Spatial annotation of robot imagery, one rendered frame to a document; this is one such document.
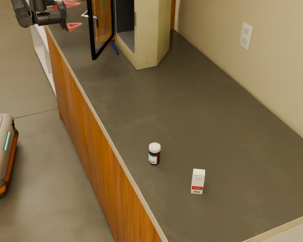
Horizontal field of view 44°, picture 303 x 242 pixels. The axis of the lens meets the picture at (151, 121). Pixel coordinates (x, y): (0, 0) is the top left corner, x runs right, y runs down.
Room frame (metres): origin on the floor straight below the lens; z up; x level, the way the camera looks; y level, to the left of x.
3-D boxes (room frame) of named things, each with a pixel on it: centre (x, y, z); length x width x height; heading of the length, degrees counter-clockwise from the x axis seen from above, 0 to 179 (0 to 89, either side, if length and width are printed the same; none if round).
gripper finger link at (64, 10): (1.68, 0.39, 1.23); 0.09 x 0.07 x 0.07; 115
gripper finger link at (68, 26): (1.68, 0.39, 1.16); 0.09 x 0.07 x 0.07; 115
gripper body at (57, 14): (1.65, 0.45, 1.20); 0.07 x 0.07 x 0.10; 25
